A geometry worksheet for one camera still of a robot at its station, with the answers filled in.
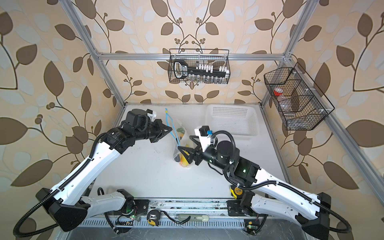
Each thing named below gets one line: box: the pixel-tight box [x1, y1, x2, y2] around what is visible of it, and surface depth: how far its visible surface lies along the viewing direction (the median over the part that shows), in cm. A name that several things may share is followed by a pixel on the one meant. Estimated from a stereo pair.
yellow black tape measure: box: [230, 185, 244, 200], surface depth 78 cm
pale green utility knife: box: [178, 214, 209, 222], surface depth 72 cm
